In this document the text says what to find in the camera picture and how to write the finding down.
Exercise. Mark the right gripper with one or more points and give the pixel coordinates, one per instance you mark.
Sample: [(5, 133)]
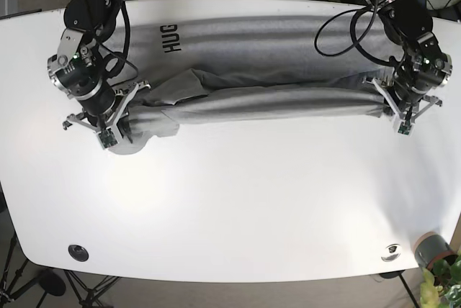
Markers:
[(87, 83)]

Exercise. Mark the grey plant pot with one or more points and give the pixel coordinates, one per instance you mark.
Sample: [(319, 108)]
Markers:
[(432, 247)]

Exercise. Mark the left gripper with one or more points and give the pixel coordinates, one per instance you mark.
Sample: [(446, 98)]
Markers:
[(414, 76)]

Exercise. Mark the silver table grommet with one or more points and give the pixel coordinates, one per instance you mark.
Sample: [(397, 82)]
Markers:
[(391, 253)]

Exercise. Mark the green potted plant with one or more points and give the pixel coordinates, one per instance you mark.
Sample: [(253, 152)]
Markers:
[(441, 285)]

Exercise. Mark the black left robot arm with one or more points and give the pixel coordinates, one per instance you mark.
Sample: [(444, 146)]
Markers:
[(407, 23)]

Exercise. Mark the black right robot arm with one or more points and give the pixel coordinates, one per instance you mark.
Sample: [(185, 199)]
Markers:
[(94, 48)]

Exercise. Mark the black table grommet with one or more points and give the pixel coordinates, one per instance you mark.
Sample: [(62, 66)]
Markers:
[(78, 253)]

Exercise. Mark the grey T-shirt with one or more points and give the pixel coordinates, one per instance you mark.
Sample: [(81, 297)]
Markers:
[(248, 68)]

